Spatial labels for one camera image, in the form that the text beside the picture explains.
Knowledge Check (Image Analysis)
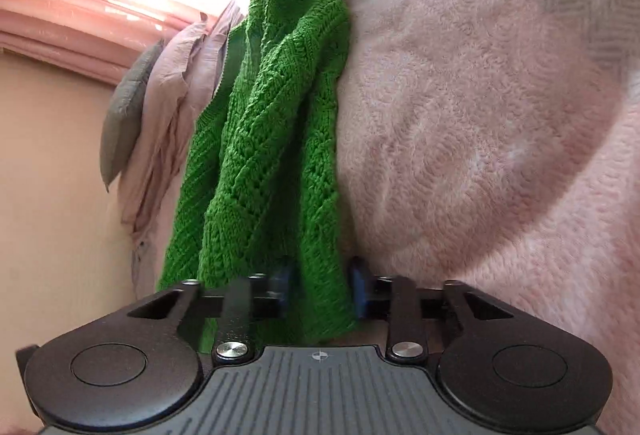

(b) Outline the grey pillow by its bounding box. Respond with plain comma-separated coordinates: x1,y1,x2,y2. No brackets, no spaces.
99,40,166,194

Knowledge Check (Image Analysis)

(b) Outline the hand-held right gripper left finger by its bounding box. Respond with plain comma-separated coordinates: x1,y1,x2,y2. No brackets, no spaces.
127,259,294,362

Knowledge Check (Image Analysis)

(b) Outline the pink and grey textured blanket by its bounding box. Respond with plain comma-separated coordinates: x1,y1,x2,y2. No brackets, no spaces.
279,0,640,435

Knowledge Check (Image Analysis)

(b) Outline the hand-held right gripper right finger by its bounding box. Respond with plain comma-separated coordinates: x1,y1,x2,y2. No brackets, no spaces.
347,256,516,361

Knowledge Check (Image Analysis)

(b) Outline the pink pillow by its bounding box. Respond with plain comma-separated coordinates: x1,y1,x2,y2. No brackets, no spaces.
119,0,247,297

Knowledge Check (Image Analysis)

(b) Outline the green knit sweater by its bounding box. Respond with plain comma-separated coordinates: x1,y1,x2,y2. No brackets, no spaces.
157,0,359,354

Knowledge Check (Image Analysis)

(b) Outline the pink curtain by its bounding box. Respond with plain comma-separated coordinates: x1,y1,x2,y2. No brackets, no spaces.
0,0,223,87

